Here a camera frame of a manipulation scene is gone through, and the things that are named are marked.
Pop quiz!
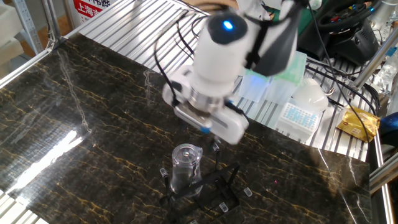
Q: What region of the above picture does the long thin black cable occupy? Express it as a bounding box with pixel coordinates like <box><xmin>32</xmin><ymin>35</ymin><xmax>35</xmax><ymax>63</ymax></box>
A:
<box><xmin>304</xmin><ymin>0</ymin><xmax>373</xmax><ymax>144</ymax></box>

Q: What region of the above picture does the black steering wheel controller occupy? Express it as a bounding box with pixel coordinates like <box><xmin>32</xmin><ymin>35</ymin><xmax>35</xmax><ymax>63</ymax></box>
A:
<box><xmin>297</xmin><ymin>0</ymin><xmax>381</xmax><ymax>67</ymax></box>

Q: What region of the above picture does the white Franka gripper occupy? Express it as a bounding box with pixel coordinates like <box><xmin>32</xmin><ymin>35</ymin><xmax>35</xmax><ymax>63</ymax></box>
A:
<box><xmin>161</xmin><ymin>65</ymin><xmax>250</xmax><ymax>149</ymax></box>

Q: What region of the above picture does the aluminium frame rail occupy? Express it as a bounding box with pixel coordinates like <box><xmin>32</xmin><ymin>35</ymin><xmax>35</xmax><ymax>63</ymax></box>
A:
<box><xmin>368</xmin><ymin>152</ymin><xmax>398</xmax><ymax>195</ymax></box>

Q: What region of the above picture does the red white Chinese sign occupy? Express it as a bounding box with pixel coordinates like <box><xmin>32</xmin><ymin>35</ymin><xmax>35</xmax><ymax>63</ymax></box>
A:
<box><xmin>73</xmin><ymin>0</ymin><xmax>104</xmax><ymax>25</ymax></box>

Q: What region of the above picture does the clear glass cup with handle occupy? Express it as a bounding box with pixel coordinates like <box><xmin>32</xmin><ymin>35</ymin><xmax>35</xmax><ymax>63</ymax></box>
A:
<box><xmin>169</xmin><ymin>142</ymin><xmax>203</xmax><ymax>198</ymax></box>

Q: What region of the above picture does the gold foil packet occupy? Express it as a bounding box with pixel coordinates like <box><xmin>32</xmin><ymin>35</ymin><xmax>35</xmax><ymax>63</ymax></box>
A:
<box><xmin>335</xmin><ymin>104</ymin><xmax>381</xmax><ymax>144</ymax></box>

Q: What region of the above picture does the clear plastic bag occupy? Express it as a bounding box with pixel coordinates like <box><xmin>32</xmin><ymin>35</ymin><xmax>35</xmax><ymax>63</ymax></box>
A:
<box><xmin>372</xmin><ymin>54</ymin><xmax>398</xmax><ymax>96</ymax></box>

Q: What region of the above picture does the brown cardboard sheet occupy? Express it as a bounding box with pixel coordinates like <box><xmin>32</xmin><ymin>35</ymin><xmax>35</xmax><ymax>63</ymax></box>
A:
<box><xmin>182</xmin><ymin>0</ymin><xmax>239</xmax><ymax>10</ymax></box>

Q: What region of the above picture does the perforated metal bracket post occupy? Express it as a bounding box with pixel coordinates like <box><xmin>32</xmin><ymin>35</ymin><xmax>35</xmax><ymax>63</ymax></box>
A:
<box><xmin>12</xmin><ymin>0</ymin><xmax>44</xmax><ymax>56</ymax></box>

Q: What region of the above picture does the blue round object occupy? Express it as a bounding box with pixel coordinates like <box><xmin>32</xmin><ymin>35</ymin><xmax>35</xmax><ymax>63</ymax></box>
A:
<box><xmin>379</xmin><ymin>111</ymin><xmax>398</xmax><ymax>138</ymax></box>

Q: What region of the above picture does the white plastic dome lid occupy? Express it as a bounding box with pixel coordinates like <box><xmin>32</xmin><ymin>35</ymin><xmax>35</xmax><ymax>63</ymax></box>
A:
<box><xmin>291</xmin><ymin>77</ymin><xmax>330</xmax><ymax>113</ymax></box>

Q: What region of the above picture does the grey wrist camera blue cap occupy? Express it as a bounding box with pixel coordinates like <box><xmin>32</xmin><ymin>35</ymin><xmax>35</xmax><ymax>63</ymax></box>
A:
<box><xmin>173</xmin><ymin>104</ymin><xmax>214</xmax><ymax>135</ymax></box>

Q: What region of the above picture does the white foam box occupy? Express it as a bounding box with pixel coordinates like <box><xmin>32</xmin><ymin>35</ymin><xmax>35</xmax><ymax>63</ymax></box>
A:
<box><xmin>0</xmin><ymin>2</ymin><xmax>25</xmax><ymax>65</ymax></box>

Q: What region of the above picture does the white translucent plastic box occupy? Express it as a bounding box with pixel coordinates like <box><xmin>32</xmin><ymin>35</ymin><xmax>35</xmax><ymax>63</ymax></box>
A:
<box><xmin>275</xmin><ymin>101</ymin><xmax>323</xmax><ymax>143</ymax></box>

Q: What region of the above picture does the black wire cup rack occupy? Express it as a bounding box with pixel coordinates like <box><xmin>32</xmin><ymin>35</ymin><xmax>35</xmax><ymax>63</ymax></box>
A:
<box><xmin>158</xmin><ymin>142</ymin><xmax>254</xmax><ymax>224</ymax></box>

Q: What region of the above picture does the aluminium frame post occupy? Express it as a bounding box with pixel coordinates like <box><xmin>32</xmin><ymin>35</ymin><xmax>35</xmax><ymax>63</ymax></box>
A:
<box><xmin>351</xmin><ymin>29</ymin><xmax>398</xmax><ymax>91</ymax></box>

